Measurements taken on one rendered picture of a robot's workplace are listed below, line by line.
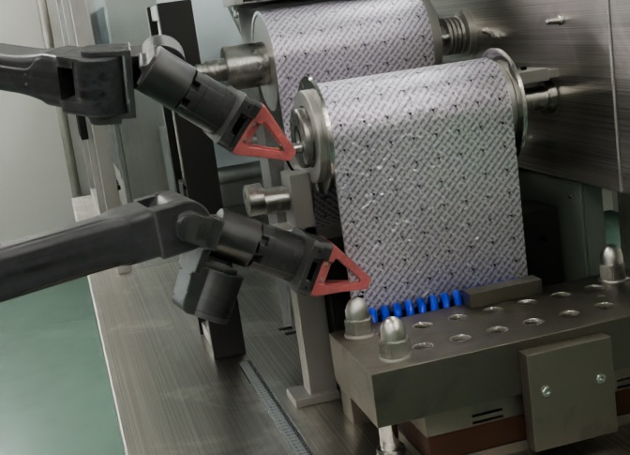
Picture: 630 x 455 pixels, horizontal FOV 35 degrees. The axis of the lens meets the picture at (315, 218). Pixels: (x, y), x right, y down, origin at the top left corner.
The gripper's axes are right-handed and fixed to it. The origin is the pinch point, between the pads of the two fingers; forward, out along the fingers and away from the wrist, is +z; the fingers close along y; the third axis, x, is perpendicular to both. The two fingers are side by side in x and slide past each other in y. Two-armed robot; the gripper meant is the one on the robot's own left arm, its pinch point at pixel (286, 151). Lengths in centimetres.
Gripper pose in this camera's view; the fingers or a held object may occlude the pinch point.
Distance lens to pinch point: 122.6
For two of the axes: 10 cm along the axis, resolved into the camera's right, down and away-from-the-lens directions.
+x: 5.3, -8.5, -0.6
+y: 2.7, 2.4, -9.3
